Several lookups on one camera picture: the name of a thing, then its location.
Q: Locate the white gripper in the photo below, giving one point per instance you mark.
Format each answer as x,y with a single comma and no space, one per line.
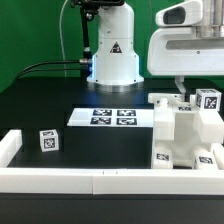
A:
189,41

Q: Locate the white chair seat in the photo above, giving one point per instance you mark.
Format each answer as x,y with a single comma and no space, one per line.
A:
182,152

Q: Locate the white chair back piece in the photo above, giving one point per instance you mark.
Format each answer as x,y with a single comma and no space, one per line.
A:
175,120

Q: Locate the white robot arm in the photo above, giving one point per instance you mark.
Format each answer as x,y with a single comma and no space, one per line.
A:
115,65

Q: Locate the white marker tag sheet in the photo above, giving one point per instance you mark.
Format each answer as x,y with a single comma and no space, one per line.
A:
107,117

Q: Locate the white U-shaped fence wall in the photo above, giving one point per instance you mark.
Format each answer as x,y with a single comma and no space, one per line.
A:
101,181

